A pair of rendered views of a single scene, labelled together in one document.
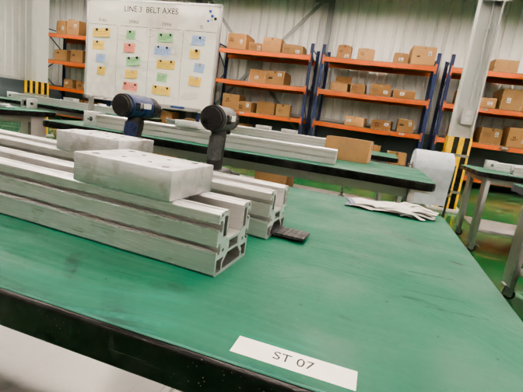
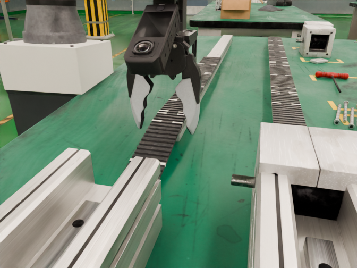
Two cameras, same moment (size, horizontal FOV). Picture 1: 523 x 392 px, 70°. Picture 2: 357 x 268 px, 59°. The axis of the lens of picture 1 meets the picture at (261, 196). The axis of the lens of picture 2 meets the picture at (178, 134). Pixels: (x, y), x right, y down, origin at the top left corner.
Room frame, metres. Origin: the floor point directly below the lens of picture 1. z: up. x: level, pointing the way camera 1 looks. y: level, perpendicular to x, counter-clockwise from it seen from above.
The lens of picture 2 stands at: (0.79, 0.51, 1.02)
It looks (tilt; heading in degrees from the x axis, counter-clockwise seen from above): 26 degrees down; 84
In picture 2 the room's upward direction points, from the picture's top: straight up
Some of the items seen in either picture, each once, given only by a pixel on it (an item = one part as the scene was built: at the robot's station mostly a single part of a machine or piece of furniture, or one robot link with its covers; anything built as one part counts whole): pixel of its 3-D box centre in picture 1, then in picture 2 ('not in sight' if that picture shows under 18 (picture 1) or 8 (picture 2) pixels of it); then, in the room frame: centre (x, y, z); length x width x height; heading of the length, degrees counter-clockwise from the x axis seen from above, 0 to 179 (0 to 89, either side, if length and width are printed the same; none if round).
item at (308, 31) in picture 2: not in sight; (312, 40); (1.37, 1.60, 0.83); 0.11 x 0.10 x 0.10; 163
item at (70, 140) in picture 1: (106, 150); not in sight; (0.80, 0.34, 0.87); 0.16 x 0.11 x 0.07; 71
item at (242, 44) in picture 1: (261, 96); not in sight; (10.94, 0.40, 1.58); 2.83 x 0.98 x 3.15; 74
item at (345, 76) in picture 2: not in sight; (335, 82); (1.26, 1.23, 0.79); 0.16 x 0.08 x 0.02; 68
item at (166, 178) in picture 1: (145, 180); not in sight; (0.54, 0.17, 0.87); 0.16 x 0.11 x 0.07; 71
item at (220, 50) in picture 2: not in sight; (211, 64); (0.98, 1.43, 0.79); 0.96 x 0.04 x 0.03; 71
